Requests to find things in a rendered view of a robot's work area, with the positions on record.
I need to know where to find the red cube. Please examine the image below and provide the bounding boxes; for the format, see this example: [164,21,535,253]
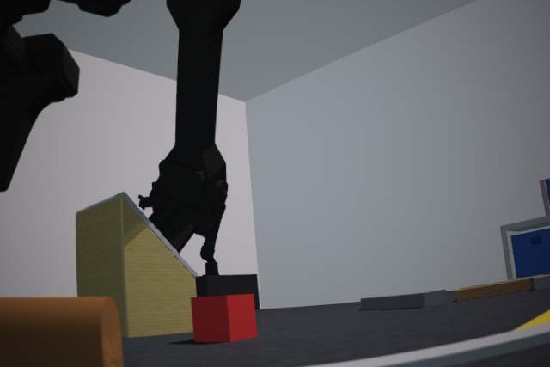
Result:
[191,294,257,343]

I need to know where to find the tan wooden stick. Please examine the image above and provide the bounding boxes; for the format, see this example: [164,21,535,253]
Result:
[455,278,531,301]

